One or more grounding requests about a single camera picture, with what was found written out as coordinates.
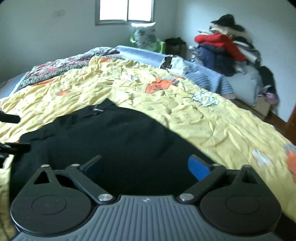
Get floral pillow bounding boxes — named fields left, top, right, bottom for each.
left=130, top=22, right=159, bottom=52

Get purple bag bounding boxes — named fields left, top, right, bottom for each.
left=264, top=92, right=280, bottom=105

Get black pants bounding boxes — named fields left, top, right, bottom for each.
left=9, top=99, right=211, bottom=200

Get yellow floral quilt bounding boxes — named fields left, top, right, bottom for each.
left=1, top=56, right=295, bottom=240

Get black white small cloth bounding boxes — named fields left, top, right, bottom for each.
left=160, top=55, right=190, bottom=76

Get blue striped blanket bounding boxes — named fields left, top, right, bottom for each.
left=116, top=45, right=234, bottom=98

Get grey garment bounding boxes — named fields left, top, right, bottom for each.
left=225, top=65, right=263, bottom=106

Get wooden door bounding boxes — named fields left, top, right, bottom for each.
left=285, top=107, right=296, bottom=145

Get black bag beside pile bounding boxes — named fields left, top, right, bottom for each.
left=259, top=66, right=276, bottom=94

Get green plastic chair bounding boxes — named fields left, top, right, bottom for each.
left=130, top=35, right=165, bottom=54

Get navy blue jacket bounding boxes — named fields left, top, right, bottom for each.
left=198, top=44, right=236, bottom=77

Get white beige clothes stack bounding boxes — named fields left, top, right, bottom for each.
left=200, top=23, right=261, bottom=68

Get window with grey frame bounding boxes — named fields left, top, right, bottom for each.
left=95, top=0, right=155, bottom=25

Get black bag by wall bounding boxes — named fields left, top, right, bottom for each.
left=165, top=37, right=187, bottom=59

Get red jacket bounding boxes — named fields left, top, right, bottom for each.
left=194, top=34, right=246, bottom=62

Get black hat on pile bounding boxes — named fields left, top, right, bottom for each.
left=211, top=14, right=245, bottom=32

